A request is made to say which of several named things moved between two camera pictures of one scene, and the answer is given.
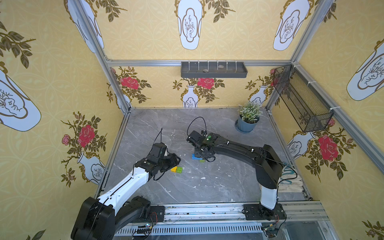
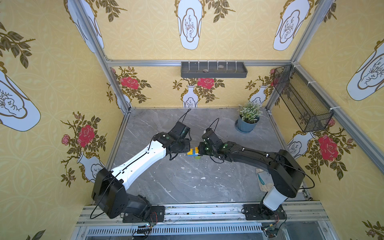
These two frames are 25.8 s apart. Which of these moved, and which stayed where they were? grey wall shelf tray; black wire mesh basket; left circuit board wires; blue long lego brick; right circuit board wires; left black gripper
Moved: left black gripper; blue long lego brick
Stayed: right circuit board wires; left circuit board wires; grey wall shelf tray; black wire mesh basket
